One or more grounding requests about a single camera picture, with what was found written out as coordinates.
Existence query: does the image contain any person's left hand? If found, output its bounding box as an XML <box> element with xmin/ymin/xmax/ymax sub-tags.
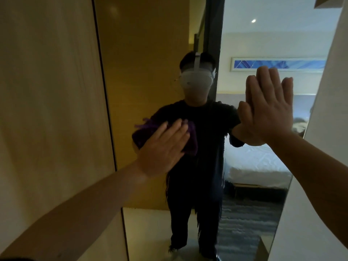
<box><xmin>137</xmin><ymin>118</ymin><xmax>191</xmax><ymax>178</ymax></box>

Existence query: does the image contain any person's right hand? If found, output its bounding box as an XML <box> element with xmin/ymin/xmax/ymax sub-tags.
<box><xmin>237</xmin><ymin>66</ymin><xmax>295</xmax><ymax>146</ymax></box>

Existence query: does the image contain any purple cleaning cloth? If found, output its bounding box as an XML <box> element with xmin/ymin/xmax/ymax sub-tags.
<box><xmin>132</xmin><ymin>118</ymin><xmax>199</xmax><ymax>156</ymax></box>

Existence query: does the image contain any person's right forearm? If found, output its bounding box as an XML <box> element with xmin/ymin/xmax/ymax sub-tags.
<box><xmin>268</xmin><ymin>132</ymin><xmax>348</xmax><ymax>252</ymax></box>

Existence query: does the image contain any person's left forearm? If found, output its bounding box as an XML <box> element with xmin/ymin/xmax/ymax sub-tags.
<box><xmin>0</xmin><ymin>160</ymin><xmax>149</xmax><ymax>261</ymax></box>

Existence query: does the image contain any light wooden wardrobe panel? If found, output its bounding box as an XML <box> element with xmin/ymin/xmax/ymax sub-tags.
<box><xmin>0</xmin><ymin>0</ymin><xmax>128</xmax><ymax>261</ymax></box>

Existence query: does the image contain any large wall mirror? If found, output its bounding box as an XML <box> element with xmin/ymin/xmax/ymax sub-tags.
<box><xmin>92</xmin><ymin>0</ymin><xmax>343</xmax><ymax>261</ymax></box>

